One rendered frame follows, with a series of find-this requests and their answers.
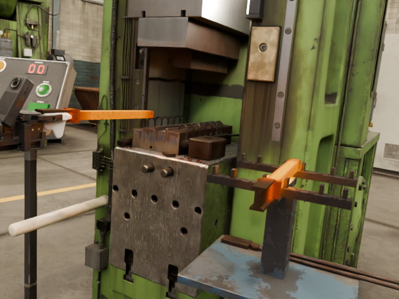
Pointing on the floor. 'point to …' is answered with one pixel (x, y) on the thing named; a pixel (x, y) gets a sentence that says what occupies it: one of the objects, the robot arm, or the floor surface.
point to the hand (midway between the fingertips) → (64, 113)
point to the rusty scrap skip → (88, 101)
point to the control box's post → (30, 253)
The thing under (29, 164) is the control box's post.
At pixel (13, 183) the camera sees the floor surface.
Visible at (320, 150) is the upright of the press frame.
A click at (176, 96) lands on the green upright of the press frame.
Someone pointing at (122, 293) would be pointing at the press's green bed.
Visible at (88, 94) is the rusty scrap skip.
